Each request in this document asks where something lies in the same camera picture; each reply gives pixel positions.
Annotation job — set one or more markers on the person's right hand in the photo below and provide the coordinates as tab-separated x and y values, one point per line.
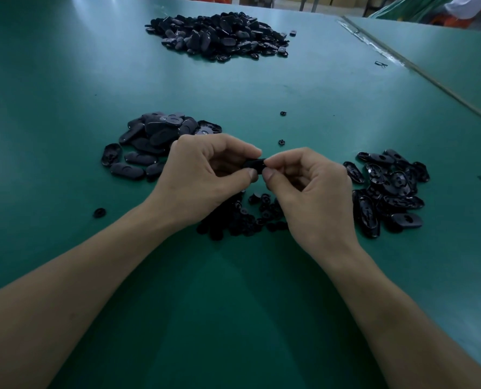
321	210

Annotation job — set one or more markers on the person's left hand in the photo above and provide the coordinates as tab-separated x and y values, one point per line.
196	182

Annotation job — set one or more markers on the pile of small black buttons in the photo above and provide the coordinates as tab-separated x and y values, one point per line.
236	221

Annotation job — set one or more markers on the pile of black oval shells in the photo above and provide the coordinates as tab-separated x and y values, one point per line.
390	190

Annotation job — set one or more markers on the person's right forearm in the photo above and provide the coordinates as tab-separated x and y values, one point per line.
415	332

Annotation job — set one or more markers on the person's left forearm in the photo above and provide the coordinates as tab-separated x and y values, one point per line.
66	308

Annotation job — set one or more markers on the small open cardboard box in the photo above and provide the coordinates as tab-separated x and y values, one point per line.
257	0

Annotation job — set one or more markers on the green striped bag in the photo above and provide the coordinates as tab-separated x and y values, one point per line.
411	8

